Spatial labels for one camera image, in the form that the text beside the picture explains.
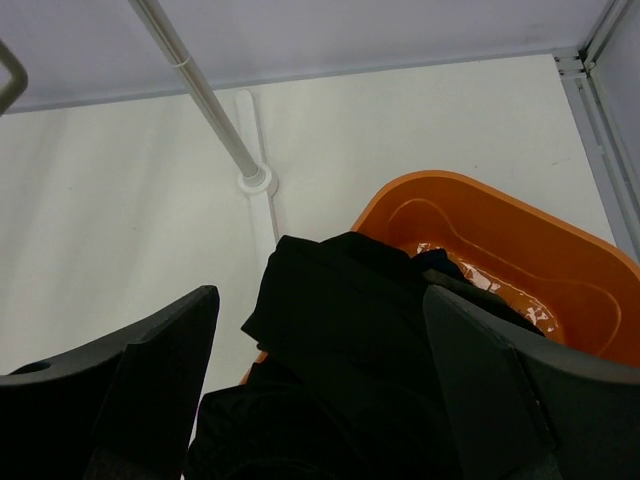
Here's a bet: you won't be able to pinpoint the navy blue shorts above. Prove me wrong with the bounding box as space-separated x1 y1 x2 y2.
411 248 452 273

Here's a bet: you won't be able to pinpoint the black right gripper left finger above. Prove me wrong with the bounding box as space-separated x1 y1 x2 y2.
1 285 219 479

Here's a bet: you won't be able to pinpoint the orange plastic basket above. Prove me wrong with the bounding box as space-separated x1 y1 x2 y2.
238 170 640 386

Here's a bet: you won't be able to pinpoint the black shorts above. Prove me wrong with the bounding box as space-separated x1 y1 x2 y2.
184 232 532 479

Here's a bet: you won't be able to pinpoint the white clothes rack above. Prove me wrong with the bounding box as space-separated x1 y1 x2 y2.
131 1 278 250

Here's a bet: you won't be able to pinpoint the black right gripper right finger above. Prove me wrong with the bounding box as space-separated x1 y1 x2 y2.
423 286 639 479

